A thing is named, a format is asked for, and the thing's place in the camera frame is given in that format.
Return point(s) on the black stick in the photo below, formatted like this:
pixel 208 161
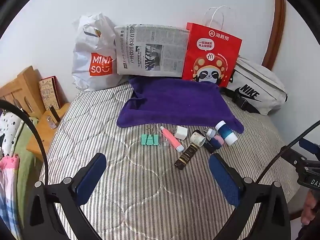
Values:
pixel 55 115

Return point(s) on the blue and white bottle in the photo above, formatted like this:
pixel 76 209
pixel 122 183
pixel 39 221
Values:
pixel 226 132

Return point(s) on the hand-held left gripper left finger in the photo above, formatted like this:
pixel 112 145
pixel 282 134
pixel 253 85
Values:
pixel 90 176

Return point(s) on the brown wooden frame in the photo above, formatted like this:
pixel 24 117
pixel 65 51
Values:
pixel 277 25

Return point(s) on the white waist bag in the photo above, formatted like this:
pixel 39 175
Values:
pixel 260 77

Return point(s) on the pink tube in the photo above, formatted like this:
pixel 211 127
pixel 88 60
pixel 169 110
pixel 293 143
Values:
pixel 170 138

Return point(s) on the brown patterned book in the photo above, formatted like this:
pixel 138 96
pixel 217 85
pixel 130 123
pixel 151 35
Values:
pixel 50 92

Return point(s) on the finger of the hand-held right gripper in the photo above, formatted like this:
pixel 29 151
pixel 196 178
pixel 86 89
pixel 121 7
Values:
pixel 310 147
pixel 297 158

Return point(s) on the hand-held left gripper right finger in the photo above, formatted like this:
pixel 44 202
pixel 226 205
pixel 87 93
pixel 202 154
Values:
pixel 225 177

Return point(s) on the small clear plastic cup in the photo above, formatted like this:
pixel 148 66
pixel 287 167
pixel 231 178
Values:
pixel 164 143

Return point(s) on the person's right hand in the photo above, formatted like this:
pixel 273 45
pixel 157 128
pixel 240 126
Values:
pixel 309 207

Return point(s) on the blue and pink eraser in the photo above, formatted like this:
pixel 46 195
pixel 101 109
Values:
pixel 217 140

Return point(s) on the green blanket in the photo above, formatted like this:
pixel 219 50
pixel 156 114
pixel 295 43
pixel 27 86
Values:
pixel 27 180

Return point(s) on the black rectangular box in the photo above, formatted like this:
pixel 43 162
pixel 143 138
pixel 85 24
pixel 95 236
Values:
pixel 209 147

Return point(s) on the small white USB lamp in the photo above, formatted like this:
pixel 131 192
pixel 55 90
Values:
pixel 210 132

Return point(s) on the white charger plug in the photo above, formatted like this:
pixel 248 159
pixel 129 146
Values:
pixel 180 133

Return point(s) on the white plastic shopping bag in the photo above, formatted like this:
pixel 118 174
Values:
pixel 83 45

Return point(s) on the pink striped cloth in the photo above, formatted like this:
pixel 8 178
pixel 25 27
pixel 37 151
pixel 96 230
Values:
pixel 8 175

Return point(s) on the small glass bottle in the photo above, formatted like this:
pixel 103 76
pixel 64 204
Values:
pixel 51 122

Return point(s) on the red paper bag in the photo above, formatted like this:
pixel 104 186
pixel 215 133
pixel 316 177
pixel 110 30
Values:
pixel 200 45

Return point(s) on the striped bed quilt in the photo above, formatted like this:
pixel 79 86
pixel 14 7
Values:
pixel 150 192

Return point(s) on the green binder clip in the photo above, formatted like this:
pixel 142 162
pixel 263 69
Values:
pixel 149 140

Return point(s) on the purple towel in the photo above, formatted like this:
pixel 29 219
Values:
pixel 175 105

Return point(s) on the wooden nightstand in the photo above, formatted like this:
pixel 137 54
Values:
pixel 37 142

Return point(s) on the dark brown gold-print tube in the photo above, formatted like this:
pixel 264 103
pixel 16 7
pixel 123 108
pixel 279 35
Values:
pixel 186 156

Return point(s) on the white printed pillow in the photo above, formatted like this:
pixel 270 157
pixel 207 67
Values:
pixel 10 130

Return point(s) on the folded newspaper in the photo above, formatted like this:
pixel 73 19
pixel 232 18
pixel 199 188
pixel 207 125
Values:
pixel 167 55

